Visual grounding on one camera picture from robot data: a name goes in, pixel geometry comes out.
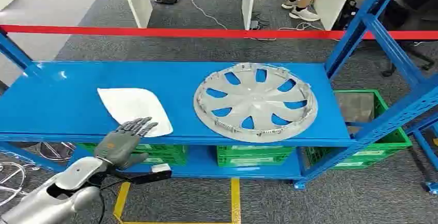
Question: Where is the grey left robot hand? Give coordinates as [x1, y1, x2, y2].
[93, 116, 159, 171]

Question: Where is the chrome round stool base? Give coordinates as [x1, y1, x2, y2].
[38, 141, 76, 163]

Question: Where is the red barrier tape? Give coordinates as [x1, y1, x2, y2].
[0, 24, 438, 41]

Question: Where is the grey plastic wheel cover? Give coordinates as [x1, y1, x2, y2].
[193, 62, 319, 144]

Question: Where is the white desk side panel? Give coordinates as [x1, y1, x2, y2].
[313, 0, 360, 31]

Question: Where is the black bag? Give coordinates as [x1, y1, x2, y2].
[332, 0, 360, 31]

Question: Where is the open green plastic crate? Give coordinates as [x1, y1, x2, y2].
[305, 89, 413, 171]

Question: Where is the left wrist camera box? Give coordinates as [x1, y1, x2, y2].
[129, 163, 173, 185]

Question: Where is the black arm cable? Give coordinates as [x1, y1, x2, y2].
[89, 172, 137, 224]

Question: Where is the white desk with metal rail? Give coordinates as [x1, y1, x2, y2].
[118, 0, 257, 30]

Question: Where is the white floor cable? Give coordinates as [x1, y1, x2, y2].
[183, 0, 229, 30]

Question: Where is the white cable bundle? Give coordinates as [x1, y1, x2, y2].
[244, 21, 339, 42]

